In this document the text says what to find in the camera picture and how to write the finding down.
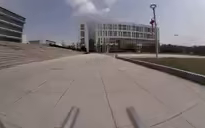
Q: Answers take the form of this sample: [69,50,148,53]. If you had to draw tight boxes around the grey concrete slab pavement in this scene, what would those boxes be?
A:
[0,52,205,128]

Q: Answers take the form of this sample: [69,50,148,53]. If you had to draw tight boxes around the white multi-storey building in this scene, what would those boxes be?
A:
[79,21,161,54]

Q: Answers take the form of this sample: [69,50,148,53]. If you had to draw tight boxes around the tall lamp pole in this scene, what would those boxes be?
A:
[149,3,160,59]

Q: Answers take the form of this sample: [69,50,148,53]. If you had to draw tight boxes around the robot's own part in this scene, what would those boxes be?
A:
[125,106,145,128]
[61,105,80,128]

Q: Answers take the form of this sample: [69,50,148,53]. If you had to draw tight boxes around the low building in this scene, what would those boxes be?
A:
[28,39,58,46]

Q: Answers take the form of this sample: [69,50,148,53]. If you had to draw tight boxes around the wide stone steps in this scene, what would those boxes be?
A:
[0,40,86,73]

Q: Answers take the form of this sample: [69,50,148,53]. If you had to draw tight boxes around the row of trees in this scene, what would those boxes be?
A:
[159,43,205,57]

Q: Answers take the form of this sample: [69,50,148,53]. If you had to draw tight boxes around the grass area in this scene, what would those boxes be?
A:
[133,57,205,78]

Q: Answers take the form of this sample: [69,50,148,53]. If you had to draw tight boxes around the dark striped building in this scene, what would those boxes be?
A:
[0,3,27,44]

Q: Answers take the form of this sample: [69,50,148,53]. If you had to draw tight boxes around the low concrete kerb wall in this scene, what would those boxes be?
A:
[114,54,205,89]

